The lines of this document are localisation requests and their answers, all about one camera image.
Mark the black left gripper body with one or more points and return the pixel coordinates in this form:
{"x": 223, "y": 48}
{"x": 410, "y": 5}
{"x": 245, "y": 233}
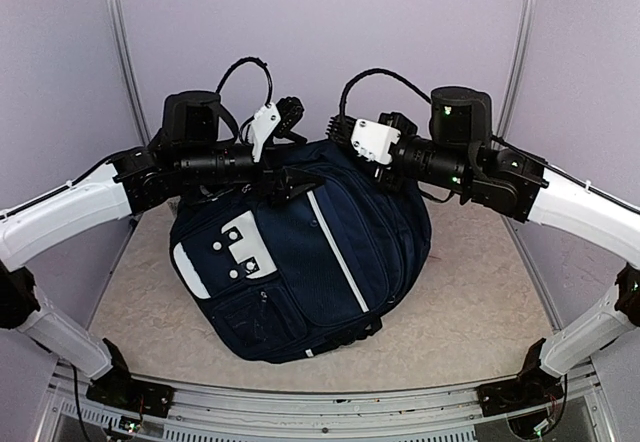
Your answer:
{"x": 266, "y": 172}

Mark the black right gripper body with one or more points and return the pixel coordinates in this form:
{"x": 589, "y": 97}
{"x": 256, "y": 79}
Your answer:
{"x": 391, "y": 182}

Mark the navy blue backpack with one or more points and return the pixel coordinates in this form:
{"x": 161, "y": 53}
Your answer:
{"x": 285, "y": 282}

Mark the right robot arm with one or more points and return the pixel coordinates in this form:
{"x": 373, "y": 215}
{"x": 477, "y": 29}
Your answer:
{"x": 458, "y": 157}

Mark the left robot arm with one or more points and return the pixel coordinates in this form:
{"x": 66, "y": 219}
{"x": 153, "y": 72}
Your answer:
{"x": 199, "y": 144}

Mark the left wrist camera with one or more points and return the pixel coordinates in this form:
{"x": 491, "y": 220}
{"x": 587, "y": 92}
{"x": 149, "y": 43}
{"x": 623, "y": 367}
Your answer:
{"x": 273, "y": 120}

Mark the right aluminium corner post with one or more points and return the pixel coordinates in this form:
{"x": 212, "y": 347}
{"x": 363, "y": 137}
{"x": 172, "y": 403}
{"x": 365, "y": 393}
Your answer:
{"x": 525, "y": 28}

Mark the aluminium corner post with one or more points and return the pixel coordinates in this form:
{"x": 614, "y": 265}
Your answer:
{"x": 525, "y": 28}
{"x": 115, "y": 10}

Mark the left aluminium corner post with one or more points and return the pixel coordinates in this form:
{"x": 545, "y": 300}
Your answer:
{"x": 115, "y": 10}

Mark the metal front rail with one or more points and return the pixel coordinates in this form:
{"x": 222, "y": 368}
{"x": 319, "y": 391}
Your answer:
{"x": 200, "y": 412}

